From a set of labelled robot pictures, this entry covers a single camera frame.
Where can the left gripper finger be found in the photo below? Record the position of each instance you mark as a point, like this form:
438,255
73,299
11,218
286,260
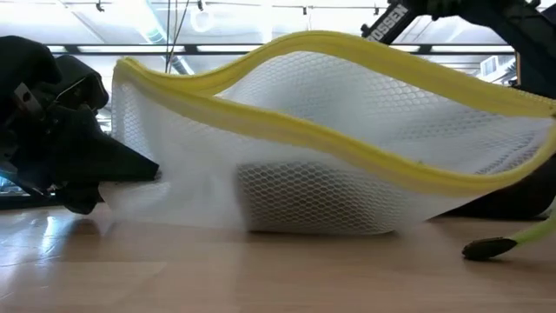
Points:
78,200
126,163

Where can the white mesh pouch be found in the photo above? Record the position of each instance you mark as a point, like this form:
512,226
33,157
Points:
195,174

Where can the black aluminium table frame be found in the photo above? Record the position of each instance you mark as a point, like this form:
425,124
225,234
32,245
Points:
26,202

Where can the black fabric backpack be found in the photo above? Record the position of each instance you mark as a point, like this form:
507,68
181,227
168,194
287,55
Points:
521,195

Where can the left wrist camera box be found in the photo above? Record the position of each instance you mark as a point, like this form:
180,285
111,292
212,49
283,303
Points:
82,82

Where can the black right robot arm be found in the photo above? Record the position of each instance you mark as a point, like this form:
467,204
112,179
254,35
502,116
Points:
499,17

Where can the grey calculator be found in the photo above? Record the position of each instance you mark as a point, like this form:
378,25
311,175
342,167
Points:
313,195

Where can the large black partition curtain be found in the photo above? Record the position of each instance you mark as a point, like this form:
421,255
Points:
538,74

